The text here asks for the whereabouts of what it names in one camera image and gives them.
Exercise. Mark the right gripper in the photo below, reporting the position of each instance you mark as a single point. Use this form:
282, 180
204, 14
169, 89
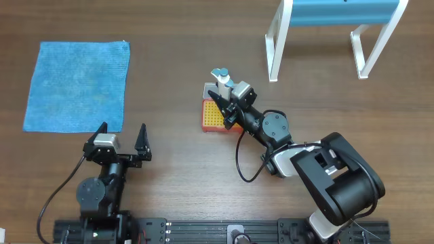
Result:
245, 117

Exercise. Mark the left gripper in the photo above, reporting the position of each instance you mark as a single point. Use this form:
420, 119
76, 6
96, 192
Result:
127, 160

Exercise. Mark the white and blue stand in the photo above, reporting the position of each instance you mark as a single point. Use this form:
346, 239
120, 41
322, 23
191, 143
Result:
339, 13

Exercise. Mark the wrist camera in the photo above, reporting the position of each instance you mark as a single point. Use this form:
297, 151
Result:
240, 89
106, 140

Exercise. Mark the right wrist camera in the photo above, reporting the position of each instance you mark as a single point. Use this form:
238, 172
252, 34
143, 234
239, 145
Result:
240, 89

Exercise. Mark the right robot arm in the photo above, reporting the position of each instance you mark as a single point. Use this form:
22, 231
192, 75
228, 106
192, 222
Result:
339, 184

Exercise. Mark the white pipette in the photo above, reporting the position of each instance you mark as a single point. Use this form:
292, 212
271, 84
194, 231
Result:
223, 83

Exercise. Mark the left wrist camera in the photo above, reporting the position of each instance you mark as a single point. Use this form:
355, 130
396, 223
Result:
106, 140

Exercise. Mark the mounting rail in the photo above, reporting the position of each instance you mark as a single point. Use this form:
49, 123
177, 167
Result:
196, 232

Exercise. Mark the red and yellow tip box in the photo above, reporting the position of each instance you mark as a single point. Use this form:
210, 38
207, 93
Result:
212, 117

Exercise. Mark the blue cloth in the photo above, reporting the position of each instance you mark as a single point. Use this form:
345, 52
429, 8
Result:
76, 86

